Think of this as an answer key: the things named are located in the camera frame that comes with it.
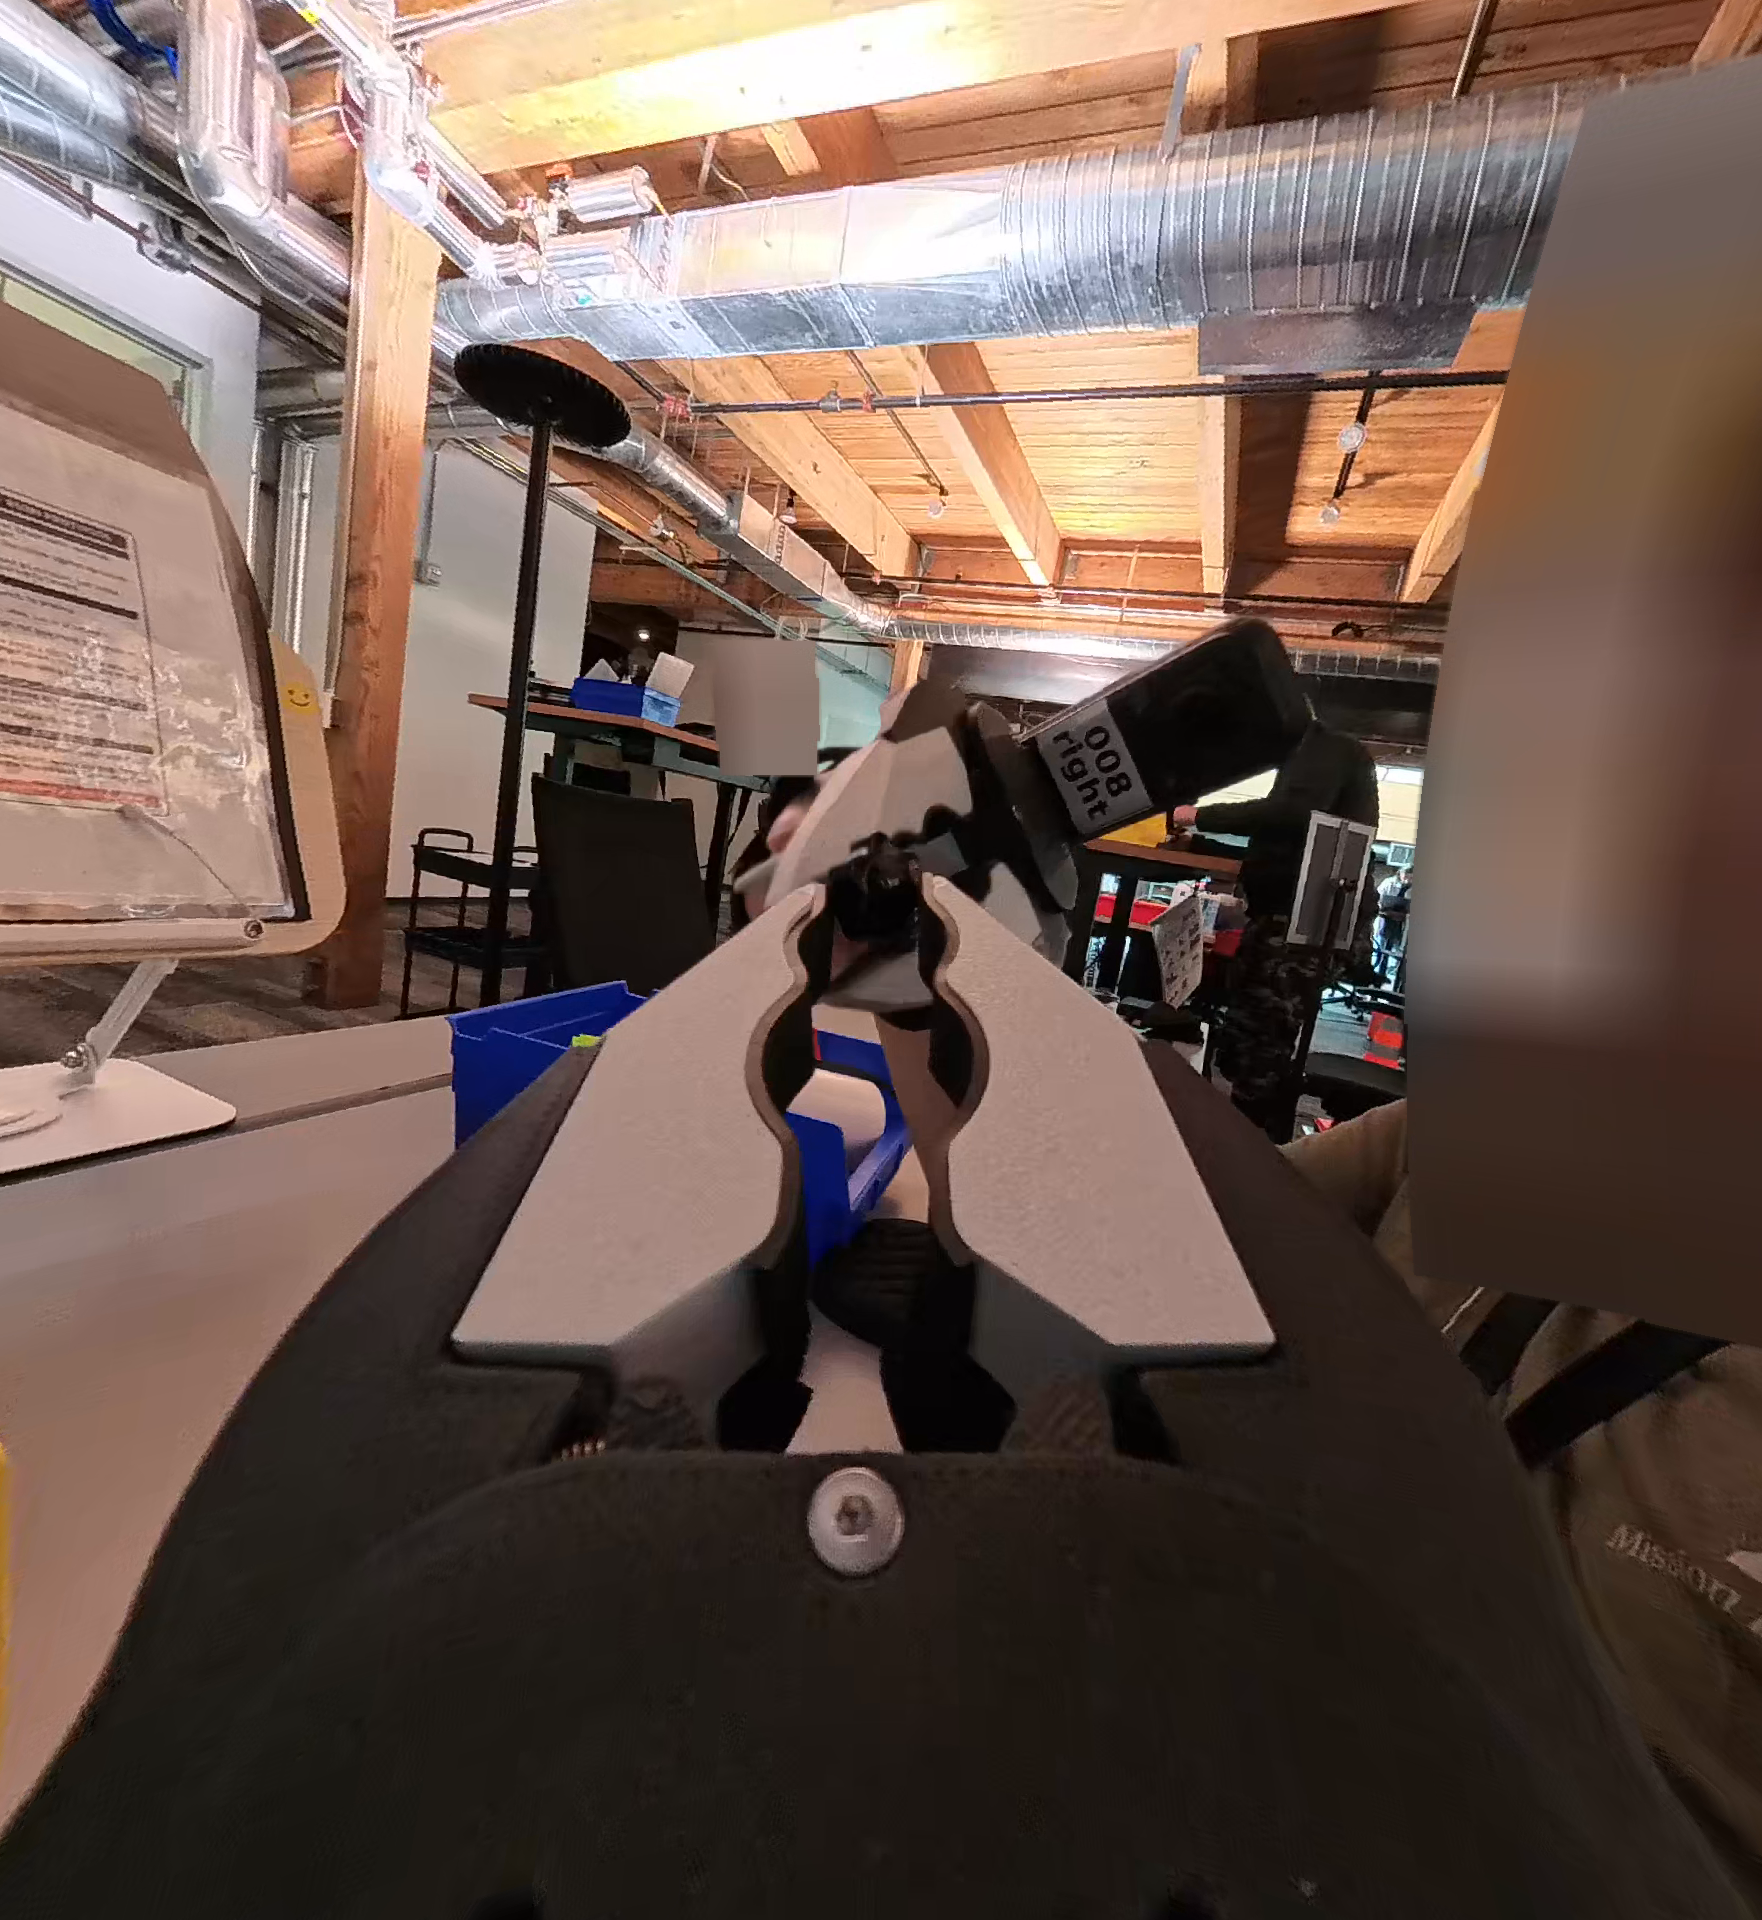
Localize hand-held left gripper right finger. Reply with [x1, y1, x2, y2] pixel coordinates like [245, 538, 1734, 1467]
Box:
[882, 877, 1277, 1412]

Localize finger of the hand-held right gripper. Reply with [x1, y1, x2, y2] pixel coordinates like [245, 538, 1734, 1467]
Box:
[738, 682, 977, 905]
[953, 702, 1081, 965]

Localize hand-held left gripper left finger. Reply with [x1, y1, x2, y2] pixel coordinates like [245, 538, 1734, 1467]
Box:
[449, 885, 833, 1428]

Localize black knob screw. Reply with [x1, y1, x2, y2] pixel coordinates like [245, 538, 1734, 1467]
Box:
[820, 832, 925, 950]

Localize blue plastic bin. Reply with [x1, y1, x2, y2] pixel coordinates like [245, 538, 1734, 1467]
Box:
[449, 983, 916, 1269]

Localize wooden desk with black legs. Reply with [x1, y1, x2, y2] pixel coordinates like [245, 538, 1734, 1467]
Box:
[468, 690, 772, 901]

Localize black chair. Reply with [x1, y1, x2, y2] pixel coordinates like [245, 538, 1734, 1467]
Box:
[529, 772, 723, 1002]

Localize black utility cart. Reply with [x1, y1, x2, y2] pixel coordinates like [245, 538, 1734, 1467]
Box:
[404, 825, 541, 981]

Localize black ceiling pipe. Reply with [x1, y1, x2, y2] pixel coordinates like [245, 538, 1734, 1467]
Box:
[672, 367, 1513, 426]

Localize black floor lamp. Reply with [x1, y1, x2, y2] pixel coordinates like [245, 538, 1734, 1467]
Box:
[453, 342, 631, 1011]

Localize foil wrapped pipes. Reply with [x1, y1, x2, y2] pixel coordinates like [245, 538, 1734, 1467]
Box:
[0, 0, 661, 350]

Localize large round silver duct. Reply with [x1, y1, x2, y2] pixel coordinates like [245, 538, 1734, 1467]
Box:
[437, 74, 1589, 374]

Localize black shoulder strap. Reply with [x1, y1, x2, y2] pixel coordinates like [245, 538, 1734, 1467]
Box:
[1458, 1290, 1730, 1472]

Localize wooden post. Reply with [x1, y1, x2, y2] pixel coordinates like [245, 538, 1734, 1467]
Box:
[319, 165, 444, 1011]

